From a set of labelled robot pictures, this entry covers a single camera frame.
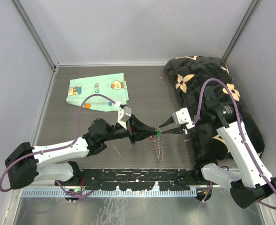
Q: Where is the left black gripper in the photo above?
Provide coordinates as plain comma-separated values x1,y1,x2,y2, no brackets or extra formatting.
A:
102,114,157,144

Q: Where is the metal keyring disc with rings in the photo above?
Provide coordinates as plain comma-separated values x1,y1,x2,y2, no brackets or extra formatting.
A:
149,134,164,163

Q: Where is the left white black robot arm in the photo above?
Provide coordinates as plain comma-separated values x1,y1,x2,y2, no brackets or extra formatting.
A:
5,115,157,190

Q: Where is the black floral plush pillow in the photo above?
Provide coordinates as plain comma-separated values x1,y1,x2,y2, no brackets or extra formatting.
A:
164,56,265,163

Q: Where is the green cartoon print cloth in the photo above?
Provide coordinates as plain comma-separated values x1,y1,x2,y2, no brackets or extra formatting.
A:
66,73,129,112

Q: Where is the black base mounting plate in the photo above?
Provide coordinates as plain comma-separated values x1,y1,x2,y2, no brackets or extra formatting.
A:
60,169,209,191

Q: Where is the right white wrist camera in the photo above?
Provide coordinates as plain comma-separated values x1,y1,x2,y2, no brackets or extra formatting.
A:
172,107,195,129

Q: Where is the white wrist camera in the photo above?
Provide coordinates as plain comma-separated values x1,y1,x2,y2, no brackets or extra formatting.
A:
172,107,195,129
117,106,131,130

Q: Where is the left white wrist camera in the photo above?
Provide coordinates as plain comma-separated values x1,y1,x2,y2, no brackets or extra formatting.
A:
117,106,131,130

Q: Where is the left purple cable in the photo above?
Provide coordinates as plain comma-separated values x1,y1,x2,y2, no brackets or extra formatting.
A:
0,94,121,193

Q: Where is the white slotted cable duct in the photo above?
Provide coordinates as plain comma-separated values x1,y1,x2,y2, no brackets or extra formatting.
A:
21,187,197,198

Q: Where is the right aluminium frame post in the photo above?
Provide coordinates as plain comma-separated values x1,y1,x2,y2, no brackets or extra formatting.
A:
222,0,261,62

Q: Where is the aluminium frame post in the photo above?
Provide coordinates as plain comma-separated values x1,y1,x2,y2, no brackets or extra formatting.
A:
11,0,60,70
222,0,261,62

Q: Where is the left aluminium frame post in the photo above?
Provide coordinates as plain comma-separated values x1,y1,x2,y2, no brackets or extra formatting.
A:
11,0,60,70

